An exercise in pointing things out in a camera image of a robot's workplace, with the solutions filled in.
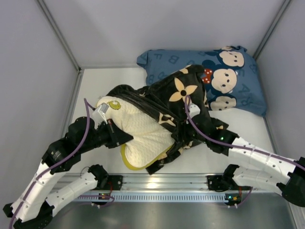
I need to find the white pillow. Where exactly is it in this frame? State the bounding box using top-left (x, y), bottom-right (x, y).
top-left (96, 96), bottom-right (174, 170)

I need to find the black floral plush pillowcase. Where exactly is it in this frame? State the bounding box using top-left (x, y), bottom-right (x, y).
top-left (107, 64), bottom-right (238, 175)

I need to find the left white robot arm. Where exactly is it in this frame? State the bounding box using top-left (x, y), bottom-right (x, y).
top-left (3, 117), bottom-right (133, 229)

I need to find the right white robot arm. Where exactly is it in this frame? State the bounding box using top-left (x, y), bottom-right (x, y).
top-left (189, 115), bottom-right (305, 207)

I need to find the blue cartoon print pillow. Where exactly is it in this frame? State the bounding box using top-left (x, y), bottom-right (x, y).
top-left (136, 46), bottom-right (267, 116)

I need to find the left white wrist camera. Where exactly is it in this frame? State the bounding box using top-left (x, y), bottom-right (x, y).
top-left (92, 103), bottom-right (109, 123)

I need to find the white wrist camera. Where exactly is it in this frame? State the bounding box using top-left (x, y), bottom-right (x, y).
top-left (92, 103), bottom-right (109, 123)
top-left (188, 103), bottom-right (201, 119)

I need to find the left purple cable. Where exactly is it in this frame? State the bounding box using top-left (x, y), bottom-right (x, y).
top-left (8, 98), bottom-right (115, 229)

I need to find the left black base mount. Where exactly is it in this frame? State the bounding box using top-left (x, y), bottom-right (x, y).
top-left (104, 175), bottom-right (123, 191)

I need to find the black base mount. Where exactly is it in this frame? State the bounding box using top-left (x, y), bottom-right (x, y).
top-left (104, 175), bottom-right (123, 191)
top-left (207, 175), bottom-right (229, 192)

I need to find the aluminium mounting rail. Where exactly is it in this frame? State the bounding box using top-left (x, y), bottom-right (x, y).
top-left (50, 172), bottom-right (297, 193)

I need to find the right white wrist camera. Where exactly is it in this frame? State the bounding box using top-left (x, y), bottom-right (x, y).
top-left (188, 103), bottom-right (201, 119)

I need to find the perforated cable duct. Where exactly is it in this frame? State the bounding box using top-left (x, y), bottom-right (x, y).
top-left (76, 192), bottom-right (241, 203)

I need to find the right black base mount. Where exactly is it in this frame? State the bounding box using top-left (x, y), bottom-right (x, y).
top-left (207, 175), bottom-right (229, 192)

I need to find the left aluminium frame post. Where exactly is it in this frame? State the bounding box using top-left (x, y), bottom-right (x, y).
top-left (35, 0), bottom-right (81, 73)

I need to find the aluminium frame post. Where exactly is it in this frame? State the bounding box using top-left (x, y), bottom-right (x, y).
top-left (253, 0), bottom-right (293, 61)
top-left (35, 0), bottom-right (81, 73)

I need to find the right aluminium frame post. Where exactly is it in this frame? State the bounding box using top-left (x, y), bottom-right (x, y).
top-left (253, 0), bottom-right (293, 61)

